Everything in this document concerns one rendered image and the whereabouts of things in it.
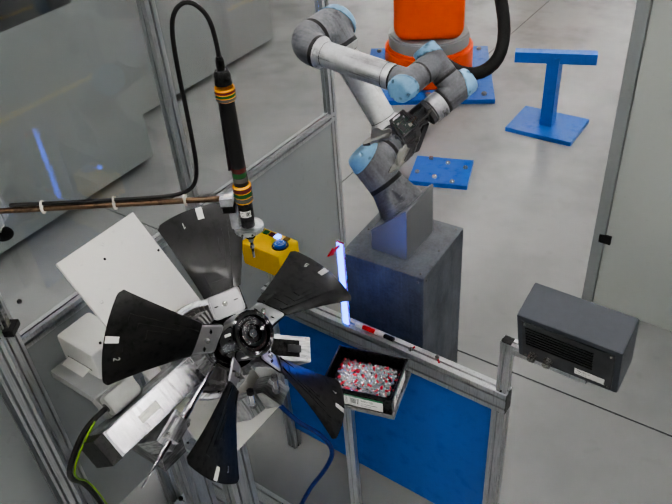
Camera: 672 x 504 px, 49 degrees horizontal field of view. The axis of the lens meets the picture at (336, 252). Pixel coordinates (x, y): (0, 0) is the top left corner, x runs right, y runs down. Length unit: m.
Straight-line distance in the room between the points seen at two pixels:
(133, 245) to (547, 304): 1.09
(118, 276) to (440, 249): 1.01
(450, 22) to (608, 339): 3.88
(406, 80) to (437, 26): 3.42
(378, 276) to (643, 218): 1.43
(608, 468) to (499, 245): 1.44
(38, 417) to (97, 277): 0.52
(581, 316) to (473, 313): 1.82
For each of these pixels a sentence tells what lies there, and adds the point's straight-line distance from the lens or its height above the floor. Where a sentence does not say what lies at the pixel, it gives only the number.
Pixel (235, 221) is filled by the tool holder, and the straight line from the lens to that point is 1.73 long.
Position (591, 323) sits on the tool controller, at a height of 1.24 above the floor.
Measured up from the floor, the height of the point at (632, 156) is 0.84.
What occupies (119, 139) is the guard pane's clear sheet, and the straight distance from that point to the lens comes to 2.38.
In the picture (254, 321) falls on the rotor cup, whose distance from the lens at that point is 1.84.
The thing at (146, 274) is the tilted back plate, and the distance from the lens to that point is 2.05.
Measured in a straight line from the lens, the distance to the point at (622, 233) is 3.49.
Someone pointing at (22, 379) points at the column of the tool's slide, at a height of 1.02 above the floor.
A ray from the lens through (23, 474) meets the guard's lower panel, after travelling 2.65.
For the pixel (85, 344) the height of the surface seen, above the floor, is 0.97.
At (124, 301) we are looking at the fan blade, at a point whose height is 1.41.
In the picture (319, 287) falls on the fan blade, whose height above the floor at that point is 1.16.
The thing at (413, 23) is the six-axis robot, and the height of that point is 0.52.
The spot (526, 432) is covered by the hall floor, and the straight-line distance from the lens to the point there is 3.18.
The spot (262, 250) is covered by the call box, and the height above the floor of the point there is 1.07.
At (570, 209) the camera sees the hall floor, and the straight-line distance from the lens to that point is 4.39.
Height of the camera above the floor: 2.48
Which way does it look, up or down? 38 degrees down
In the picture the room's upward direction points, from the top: 5 degrees counter-clockwise
